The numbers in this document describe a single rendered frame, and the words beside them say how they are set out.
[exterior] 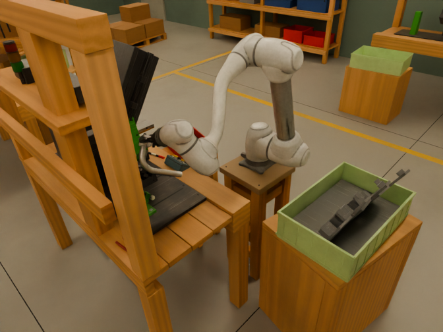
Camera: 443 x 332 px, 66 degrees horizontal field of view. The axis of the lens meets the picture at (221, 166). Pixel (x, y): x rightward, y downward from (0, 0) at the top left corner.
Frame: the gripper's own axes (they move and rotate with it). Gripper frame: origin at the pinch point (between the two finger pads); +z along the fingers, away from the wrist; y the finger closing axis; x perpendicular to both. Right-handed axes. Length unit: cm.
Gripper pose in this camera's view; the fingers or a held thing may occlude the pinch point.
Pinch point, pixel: (146, 143)
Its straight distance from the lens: 172.1
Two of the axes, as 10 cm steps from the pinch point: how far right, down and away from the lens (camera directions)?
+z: -5.6, 0.7, 8.3
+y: -8.2, -2.2, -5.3
